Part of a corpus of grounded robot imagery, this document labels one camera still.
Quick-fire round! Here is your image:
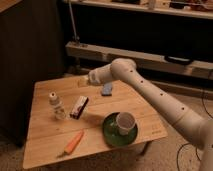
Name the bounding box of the black handle on shelf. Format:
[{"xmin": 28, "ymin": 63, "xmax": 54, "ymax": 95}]
[{"xmin": 164, "ymin": 56, "xmax": 194, "ymax": 65}]

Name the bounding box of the white cup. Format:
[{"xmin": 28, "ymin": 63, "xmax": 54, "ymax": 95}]
[{"xmin": 116, "ymin": 112, "xmax": 136, "ymax": 135}]

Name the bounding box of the metal stand pole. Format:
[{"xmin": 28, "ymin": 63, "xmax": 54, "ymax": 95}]
[{"xmin": 68, "ymin": 0, "xmax": 87, "ymax": 47}]

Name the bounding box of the wooden table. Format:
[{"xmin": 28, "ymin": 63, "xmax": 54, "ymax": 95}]
[{"xmin": 23, "ymin": 76, "xmax": 167, "ymax": 169}]

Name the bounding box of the lower wooden shelf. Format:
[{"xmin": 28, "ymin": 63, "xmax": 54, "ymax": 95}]
[{"xmin": 66, "ymin": 42, "xmax": 213, "ymax": 78}]

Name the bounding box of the wooden shelf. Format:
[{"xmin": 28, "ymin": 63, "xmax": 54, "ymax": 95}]
[
  {"xmin": 62, "ymin": 0, "xmax": 213, "ymax": 20},
  {"xmin": 66, "ymin": 42, "xmax": 213, "ymax": 78}
]

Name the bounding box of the small clear plastic bottle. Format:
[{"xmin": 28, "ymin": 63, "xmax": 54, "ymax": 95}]
[{"xmin": 49, "ymin": 92, "xmax": 66, "ymax": 120}]

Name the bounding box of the upper wooden shelf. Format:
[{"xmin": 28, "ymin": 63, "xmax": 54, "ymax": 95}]
[{"xmin": 62, "ymin": 0, "xmax": 213, "ymax": 20}]

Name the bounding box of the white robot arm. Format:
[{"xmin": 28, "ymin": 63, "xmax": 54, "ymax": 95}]
[{"xmin": 79, "ymin": 58, "xmax": 213, "ymax": 171}]

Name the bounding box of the green round plate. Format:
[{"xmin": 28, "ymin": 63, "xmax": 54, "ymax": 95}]
[{"xmin": 102, "ymin": 112, "xmax": 138, "ymax": 147}]

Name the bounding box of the orange carrot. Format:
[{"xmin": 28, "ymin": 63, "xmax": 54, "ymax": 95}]
[{"xmin": 58, "ymin": 131, "xmax": 84, "ymax": 158}]

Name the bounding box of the dark cabinet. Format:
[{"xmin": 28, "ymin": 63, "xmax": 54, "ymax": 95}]
[{"xmin": 0, "ymin": 0, "xmax": 65, "ymax": 146}]

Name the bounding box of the black floor cable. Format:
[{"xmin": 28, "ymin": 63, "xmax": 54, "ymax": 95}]
[{"xmin": 176, "ymin": 71, "xmax": 213, "ymax": 171}]

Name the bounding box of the blue sponge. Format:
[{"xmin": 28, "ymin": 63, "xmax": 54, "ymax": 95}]
[{"xmin": 101, "ymin": 83, "xmax": 113, "ymax": 96}]

